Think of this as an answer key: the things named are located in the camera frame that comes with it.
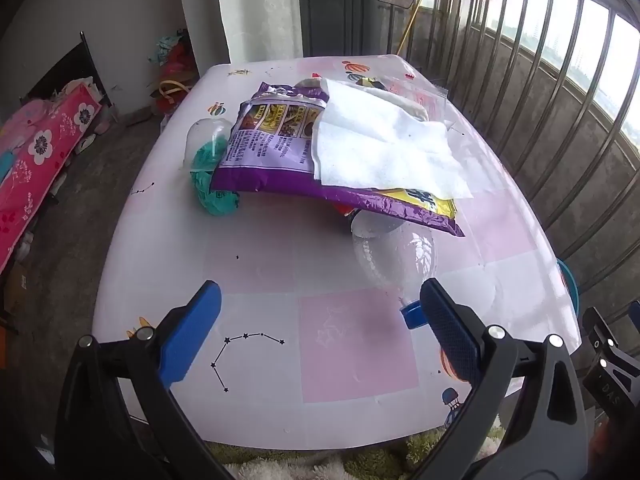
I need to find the blue plastic basket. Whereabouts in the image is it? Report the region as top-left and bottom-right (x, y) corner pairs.
(556, 259), (581, 312)

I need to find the white tissue sheet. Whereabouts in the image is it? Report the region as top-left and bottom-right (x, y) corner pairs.
(312, 77), (475, 201)

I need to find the pile of colourful bags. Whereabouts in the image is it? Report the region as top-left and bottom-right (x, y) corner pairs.
(147, 30), (201, 116)

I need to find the clear plastic bottle blue cap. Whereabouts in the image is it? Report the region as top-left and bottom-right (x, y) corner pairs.
(350, 210), (437, 332)

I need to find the clear plastic cup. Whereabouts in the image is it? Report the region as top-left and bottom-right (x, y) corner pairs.
(185, 117), (236, 171)

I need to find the metal balcony railing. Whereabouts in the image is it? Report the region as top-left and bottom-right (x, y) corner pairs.
(400, 0), (640, 321)

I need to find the purple snack bag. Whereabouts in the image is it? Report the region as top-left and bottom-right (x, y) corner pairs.
(210, 81), (466, 238)

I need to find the pink patterned tablecloth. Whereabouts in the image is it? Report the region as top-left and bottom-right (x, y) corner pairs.
(92, 54), (583, 451)

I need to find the teal plastic bag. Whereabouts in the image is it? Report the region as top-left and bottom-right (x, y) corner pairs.
(189, 137), (243, 217)

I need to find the dark metal cabinet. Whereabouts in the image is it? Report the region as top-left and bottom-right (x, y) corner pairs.
(297, 0), (378, 58)

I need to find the black frame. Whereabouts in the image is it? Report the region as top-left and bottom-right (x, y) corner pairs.
(25, 32), (113, 106)

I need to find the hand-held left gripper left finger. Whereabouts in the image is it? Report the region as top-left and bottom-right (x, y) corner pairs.
(54, 280), (236, 480)

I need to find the yellow broom handle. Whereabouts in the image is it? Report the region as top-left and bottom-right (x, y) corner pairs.
(395, 0), (431, 56)

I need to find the clear wrapper with red print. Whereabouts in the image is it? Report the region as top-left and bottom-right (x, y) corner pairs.
(380, 77), (449, 122)

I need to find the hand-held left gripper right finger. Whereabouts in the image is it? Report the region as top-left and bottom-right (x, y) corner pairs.
(410, 277), (591, 480)

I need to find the white curtain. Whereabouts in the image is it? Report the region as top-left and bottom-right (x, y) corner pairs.
(215, 0), (303, 63)

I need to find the fluffy white green rug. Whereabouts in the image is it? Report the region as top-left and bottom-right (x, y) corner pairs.
(207, 425), (506, 480)

